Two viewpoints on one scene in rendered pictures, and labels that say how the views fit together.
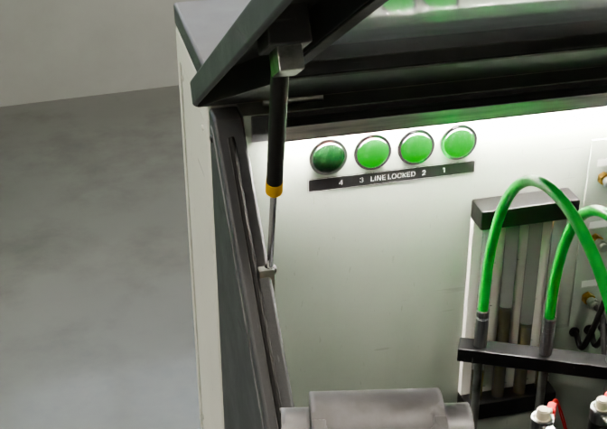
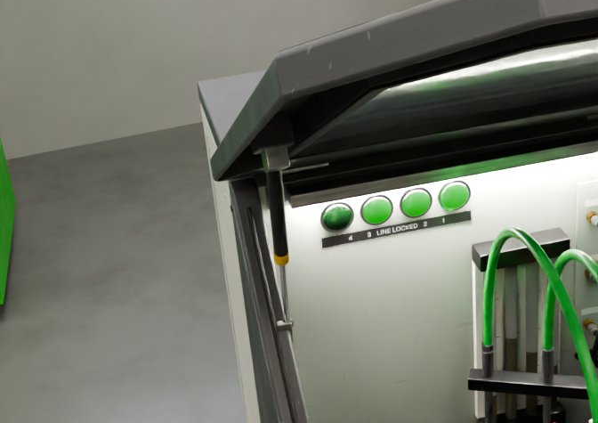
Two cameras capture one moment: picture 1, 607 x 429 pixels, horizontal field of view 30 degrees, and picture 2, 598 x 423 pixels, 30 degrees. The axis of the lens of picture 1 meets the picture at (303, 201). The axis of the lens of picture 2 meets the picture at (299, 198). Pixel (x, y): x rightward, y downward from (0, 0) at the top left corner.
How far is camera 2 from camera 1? 0.20 m
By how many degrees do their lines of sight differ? 4
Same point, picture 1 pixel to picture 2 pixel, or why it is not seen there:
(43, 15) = (100, 61)
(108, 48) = (163, 86)
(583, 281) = (582, 309)
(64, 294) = (132, 326)
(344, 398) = not seen: outside the picture
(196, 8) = (216, 86)
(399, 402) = not seen: outside the picture
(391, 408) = not seen: outside the picture
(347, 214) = (359, 264)
